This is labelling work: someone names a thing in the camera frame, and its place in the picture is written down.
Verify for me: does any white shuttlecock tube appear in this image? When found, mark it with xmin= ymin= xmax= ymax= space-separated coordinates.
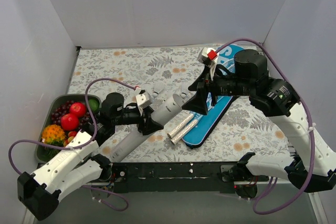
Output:
xmin=110 ymin=93 xmax=183 ymax=163

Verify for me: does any white shuttlecock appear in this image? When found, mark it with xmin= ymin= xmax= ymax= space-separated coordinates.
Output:
xmin=179 ymin=82 xmax=190 ymax=99
xmin=153 ymin=82 xmax=165 ymax=98

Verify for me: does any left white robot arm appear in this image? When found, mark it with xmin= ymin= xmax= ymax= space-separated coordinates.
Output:
xmin=17 ymin=92 xmax=169 ymax=220

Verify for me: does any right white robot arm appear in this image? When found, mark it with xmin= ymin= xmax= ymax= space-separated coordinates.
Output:
xmin=182 ymin=48 xmax=335 ymax=193

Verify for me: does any blue badminton racket upper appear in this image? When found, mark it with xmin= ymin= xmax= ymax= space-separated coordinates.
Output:
xmin=167 ymin=59 xmax=234 ymax=139

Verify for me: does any blue badminton racket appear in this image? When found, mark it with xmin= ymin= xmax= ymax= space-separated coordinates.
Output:
xmin=167 ymin=59 xmax=234 ymax=139
xmin=171 ymin=119 xmax=198 ymax=145

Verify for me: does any blue badminton racket lower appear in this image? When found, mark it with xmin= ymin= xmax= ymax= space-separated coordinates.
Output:
xmin=171 ymin=119 xmax=198 ymax=145

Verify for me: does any green lime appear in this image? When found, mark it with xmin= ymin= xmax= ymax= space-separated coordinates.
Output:
xmin=88 ymin=99 xmax=100 ymax=112

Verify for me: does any blue racket bag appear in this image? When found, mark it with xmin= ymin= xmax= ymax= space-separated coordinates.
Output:
xmin=182 ymin=44 xmax=243 ymax=149

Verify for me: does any red apple upper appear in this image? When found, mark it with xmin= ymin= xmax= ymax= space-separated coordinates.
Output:
xmin=69 ymin=102 xmax=87 ymax=118

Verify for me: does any red apple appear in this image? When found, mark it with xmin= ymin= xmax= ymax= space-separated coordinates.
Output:
xmin=69 ymin=102 xmax=87 ymax=118
xmin=60 ymin=113 xmax=79 ymax=131

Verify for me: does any red apple lower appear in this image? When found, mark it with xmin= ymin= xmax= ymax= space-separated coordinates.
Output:
xmin=60 ymin=113 xmax=79 ymax=131

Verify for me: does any floral tablecloth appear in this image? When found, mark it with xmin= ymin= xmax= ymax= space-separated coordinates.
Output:
xmin=67 ymin=45 xmax=290 ymax=163

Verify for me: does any small red-yellow fruit bunch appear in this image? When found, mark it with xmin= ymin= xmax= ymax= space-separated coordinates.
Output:
xmin=64 ymin=131 xmax=77 ymax=147

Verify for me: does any grey fruit tray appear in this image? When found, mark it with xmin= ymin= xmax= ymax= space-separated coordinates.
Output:
xmin=35 ymin=94 xmax=101 ymax=164

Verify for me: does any dark grape bunch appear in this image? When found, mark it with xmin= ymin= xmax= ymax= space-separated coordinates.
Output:
xmin=50 ymin=100 xmax=90 ymax=126

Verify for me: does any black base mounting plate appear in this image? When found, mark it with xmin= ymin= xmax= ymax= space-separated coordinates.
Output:
xmin=90 ymin=162 xmax=263 ymax=199

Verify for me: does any orange flower decoration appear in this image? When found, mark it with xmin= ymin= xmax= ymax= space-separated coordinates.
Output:
xmin=41 ymin=124 xmax=66 ymax=146

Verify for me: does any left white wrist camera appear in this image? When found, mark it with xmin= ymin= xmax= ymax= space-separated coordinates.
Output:
xmin=135 ymin=87 xmax=152 ymax=109

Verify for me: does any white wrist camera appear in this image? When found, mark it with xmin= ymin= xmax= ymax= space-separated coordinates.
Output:
xmin=197 ymin=47 xmax=218 ymax=68
xmin=135 ymin=87 xmax=152 ymax=109

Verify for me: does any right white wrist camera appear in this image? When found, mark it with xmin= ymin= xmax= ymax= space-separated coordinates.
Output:
xmin=197 ymin=47 xmax=218 ymax=68

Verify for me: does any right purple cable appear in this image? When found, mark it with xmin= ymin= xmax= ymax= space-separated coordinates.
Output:
xmin=215 ymin=37 xmax=316 ymax=215

